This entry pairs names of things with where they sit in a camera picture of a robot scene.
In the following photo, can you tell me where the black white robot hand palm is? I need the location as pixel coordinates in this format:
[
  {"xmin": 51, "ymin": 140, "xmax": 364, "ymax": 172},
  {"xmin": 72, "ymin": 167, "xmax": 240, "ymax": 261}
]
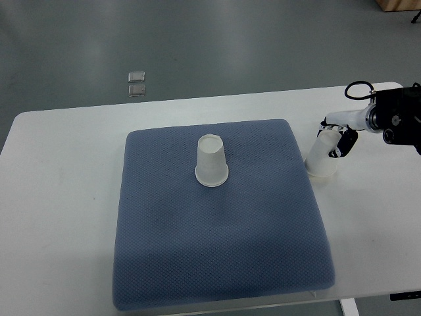
[{"xmin": 325, "ymin": 110, "xmax": 367, "ymax": 130}]

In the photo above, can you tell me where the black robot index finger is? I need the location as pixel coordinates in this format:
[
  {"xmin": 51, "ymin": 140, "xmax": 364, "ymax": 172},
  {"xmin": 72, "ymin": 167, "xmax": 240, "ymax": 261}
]
[{"xmin": 330, "ymin": 124, "xmax": 347, "ymax": 132}]

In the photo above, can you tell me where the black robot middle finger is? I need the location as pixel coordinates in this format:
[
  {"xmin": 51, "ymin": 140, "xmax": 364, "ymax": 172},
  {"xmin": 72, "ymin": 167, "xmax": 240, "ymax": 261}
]
[{"xmin": 317, "ymin": 120, "xmax": 332, "ymax": 136}]

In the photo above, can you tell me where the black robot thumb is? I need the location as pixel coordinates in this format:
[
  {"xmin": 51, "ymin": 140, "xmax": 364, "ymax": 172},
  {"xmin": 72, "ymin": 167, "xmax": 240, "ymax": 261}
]
[{"xmin": 328, "ymin": 129, "xmax": 358, "ymax": 158}]

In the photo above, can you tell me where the white paper cup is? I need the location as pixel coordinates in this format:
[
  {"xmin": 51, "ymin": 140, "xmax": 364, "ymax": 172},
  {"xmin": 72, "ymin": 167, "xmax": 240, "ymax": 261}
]
[
  {"xmin": 305, "ymin": 130, "xmax": 341, "ymax": 178},
  {"xmin": 195, "ymin": 134, "xmax": 229, "ymax": 188}
]

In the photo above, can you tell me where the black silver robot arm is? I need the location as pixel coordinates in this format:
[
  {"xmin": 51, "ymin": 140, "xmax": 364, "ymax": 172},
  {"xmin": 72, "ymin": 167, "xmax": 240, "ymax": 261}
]
[{"xmin": 319, "ymin": 80, "xmax": 420, "ymax": 159}]

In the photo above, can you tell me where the black tripod foot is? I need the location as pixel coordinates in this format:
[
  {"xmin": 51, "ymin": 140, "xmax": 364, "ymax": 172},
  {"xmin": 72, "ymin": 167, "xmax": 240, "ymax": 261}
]
[{"xmin": 411, "ymin": 11, "xmax": 421, "ymax": 24}]

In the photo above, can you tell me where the wooden box corner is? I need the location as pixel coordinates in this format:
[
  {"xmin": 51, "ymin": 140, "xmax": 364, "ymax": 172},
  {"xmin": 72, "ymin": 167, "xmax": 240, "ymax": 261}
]
[{"xmin": 376, "ymin": 0, "xmax": 421, "ymax": 12}]

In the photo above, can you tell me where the white paper cup on mat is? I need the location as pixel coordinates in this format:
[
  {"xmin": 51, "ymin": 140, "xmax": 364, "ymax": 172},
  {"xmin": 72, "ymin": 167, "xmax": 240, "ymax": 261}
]
[{"xmin": 195, "ymin": 134, "xmax": 229, "ymax": 188}]

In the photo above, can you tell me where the blue textured cushion mat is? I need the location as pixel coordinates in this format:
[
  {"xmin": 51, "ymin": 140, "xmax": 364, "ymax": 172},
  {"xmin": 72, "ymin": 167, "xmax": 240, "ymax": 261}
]
[{"xmin": 112, "ymin": 119, "xmax": 335, "ymax": 311}]

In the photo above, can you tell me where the white table leg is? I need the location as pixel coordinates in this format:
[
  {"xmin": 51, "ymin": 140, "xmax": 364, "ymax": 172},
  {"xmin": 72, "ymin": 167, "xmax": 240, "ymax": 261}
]
[{"xmin": 339, "ymin": 298, "xmax": 360, "ymax": 316}]

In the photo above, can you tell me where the black table control panel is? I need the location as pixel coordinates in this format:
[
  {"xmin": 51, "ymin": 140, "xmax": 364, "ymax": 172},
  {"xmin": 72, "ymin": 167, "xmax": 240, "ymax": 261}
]
[{"xmin": 389, "ymin": 291, "xmax": 421, "ymax": 302}]

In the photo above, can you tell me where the upper metal floor plate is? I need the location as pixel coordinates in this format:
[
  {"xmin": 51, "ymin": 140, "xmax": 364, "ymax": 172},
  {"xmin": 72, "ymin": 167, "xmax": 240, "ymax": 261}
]
[{"xmin": 128, "ymin": 70, "xmax": 145, "ymax": 83}]

